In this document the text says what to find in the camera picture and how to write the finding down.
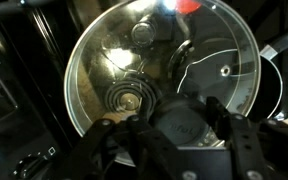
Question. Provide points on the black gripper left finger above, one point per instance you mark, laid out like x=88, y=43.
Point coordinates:
x=154, y=155

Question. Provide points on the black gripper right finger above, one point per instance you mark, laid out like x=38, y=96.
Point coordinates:
x=241, y=140

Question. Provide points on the glass lid with black knob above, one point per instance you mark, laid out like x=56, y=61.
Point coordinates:
x=210, y=52

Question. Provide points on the black pot far side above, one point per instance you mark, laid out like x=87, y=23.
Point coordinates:
x=271, y=95

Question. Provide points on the black electric stove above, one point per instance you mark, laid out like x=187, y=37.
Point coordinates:
x=37, y=138

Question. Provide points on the front left coil burner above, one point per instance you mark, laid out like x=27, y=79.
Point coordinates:
x=129, y=94

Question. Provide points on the red-capped spice jar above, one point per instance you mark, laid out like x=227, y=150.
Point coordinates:
x=186, y=6

